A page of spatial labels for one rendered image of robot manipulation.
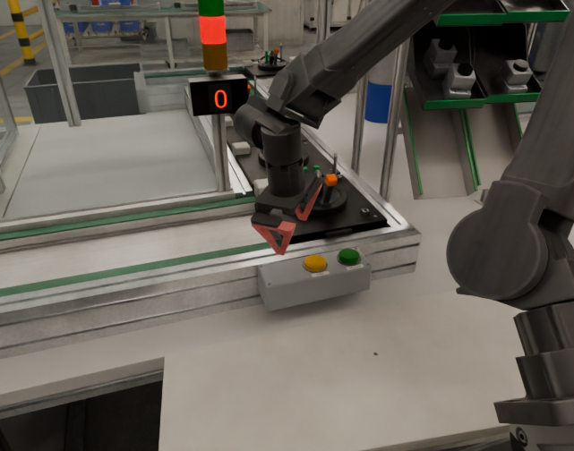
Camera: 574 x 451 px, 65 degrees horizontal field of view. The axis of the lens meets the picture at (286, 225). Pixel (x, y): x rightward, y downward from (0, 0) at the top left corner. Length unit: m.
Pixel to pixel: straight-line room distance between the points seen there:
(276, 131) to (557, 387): 0.44
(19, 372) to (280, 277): 0.47
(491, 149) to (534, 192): 0.81
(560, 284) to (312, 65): 0.39
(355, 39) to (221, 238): 0.58
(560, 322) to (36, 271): 0.92
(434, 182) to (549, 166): 0.68
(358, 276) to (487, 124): 0.55
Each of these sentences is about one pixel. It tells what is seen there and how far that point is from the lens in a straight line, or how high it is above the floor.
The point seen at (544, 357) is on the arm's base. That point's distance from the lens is 0.40.
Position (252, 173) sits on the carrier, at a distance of 1.20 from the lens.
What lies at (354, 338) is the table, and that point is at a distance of 0.87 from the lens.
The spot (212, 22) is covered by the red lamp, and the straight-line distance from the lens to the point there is 0.97.
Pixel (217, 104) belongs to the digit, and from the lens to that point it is 1.01.
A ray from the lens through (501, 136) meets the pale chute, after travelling 1.24.
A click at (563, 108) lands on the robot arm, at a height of 1.36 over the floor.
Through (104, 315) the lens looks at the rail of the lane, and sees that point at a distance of 0.89.
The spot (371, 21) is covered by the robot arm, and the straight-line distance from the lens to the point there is 0.60.
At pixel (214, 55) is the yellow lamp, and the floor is 1.29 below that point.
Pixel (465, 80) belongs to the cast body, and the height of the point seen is 1.25.
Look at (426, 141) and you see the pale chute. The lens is 1.13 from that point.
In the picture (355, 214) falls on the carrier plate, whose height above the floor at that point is 0.97.
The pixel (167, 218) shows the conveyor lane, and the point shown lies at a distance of 1.09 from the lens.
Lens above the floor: 1.48
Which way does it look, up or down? 32 degrees down
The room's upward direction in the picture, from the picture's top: straight up
